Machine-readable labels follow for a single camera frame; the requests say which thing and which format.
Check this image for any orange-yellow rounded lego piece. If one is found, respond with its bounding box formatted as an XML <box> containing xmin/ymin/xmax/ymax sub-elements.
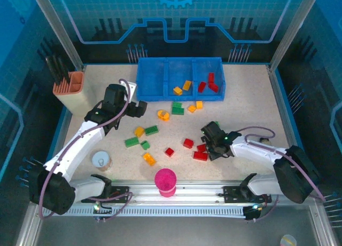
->
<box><xmin>157</xmin><ymin>109</ymin><xmax>170</xmax><ymax>122</ymax></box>

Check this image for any blue three-compartment bin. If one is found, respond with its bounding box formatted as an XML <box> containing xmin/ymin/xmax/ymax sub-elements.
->
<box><xmin>135</xmin><ymin>57</ymin><xmax>226</xmax><ymax>102</ymax></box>

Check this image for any beige holder with orange rim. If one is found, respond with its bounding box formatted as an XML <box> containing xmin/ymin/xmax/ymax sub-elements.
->
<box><xmin>52</xmin><ymin>71</ymin><xmax>96</xmax><ymax>116</ymax></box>

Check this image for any pink cup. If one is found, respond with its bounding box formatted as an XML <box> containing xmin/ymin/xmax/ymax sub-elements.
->
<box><xmin>154</xmin><ymin>168</ymin><xmax>177</xmax><ymax>198</ymax></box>

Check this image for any tin can with pull tab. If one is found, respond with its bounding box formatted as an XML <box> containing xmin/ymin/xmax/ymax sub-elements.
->
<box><xmin>92</xmin><ymin>149</ymin><xmax>113</xmax><ymax>172</ymax></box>

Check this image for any small black electronics box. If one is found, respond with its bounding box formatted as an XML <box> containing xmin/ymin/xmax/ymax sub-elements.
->
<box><xmin>244</xmin><ymin>203</ymin><xmax>264</xmax><ymax>223</ymax></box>
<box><xmin>92</xmin><ymin>200</ymin><xmax>113</xmax><ymax>223</ymax></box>

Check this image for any grey metal lower tray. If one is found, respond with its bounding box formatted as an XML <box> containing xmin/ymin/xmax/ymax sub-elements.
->
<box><xmin>15</xmin><ymin>213</ymin><xmax>337</xmax><ymax>246</ymax></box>

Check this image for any round pale disc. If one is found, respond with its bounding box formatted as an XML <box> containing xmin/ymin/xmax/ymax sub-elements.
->
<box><xmin>280</xmin><ymin>234</ymin><xmax>298</xmax><ymax>246</ymax></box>

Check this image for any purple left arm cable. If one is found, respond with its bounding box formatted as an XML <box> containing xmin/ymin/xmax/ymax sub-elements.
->
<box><xmin>38</xmin><ymin>79</ymin><xmax>134</xmax><ymax>221</ymax></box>

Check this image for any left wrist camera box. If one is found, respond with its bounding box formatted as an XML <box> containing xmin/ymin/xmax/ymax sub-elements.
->
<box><xmin>119</xmin><ymin>80</ymin><xmax>137</xmax><ymax>97</ymax></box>

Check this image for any aluminium front rail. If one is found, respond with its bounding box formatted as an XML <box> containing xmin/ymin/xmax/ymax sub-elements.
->
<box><xmin>31</xmin><ymin>179</ymin><xmax>323</xmax><ymax>207</ymax></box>

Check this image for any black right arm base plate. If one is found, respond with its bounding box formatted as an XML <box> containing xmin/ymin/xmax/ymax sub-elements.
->
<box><xmin>223</xmin><ymin>186</ymin><xmax>273</xmax><ymax>204</ymax></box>

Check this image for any black utensil handle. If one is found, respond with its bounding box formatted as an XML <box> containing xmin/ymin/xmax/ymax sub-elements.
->
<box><xmin>59</xmin><ymin>58</ymin><xmax>72</xmax><ymax>85</ymax></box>
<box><xmin>52</xmin><ymin>53</ymin><xmax>66</xmax><ymax>84</ymax></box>
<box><xmin>45</xmin><ymin>55</ymin><xmax>60</xmax><ymax>86</ymax></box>

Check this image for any slotted white cable duct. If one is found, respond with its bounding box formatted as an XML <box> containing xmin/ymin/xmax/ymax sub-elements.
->
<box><xmin>42</xmin><ymin>206</ymin><xmax>248</xmax><ymax>218</ymax></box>

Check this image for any aluminium side rail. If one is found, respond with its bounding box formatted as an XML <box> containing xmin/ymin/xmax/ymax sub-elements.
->
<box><xmin>267</xmin><ymin>66</ymin><xmax>308</xmax><ymax>184</ymax></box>

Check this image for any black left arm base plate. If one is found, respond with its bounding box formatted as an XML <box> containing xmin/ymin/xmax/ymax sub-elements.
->
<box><xmin>101</xmin><ymin>186</ymin><xmax>131</xmax><ymax>204</ymax></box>

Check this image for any aluminium frame post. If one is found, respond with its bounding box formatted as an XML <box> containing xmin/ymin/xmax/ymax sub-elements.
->
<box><xmin>29</xmin><ymin>0</ymin><xmax>86</xmax><ymax>72</ymax></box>
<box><xmin>269</xmin><ymin>0</ymin><xmax>323</xmax><ymax>73</ymax></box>

